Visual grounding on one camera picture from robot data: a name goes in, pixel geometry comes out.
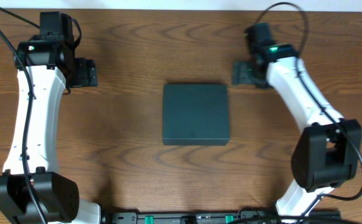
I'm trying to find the black gift box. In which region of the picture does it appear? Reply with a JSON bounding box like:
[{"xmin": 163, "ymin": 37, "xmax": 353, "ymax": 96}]
[{"xmin": 162, "ymin": 83, "xmax": 230, "ymax": 146}]

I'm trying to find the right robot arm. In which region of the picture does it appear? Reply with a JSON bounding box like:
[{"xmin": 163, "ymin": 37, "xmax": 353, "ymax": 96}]
[{"xmin": 233, "ymin": 23, "xmax": 362, "ymax": 223}]

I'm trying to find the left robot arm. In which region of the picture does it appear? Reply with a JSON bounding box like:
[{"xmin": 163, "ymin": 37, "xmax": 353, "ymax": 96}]
[{"xmin": 0, "ymin": 11, "xmax": 103, "ymax": 223}]

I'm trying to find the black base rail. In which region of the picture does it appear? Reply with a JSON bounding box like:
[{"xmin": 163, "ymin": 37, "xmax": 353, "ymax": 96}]
[{"xmin": 101, "ymin": 207, "xmax": 342, "ymax": 224}]

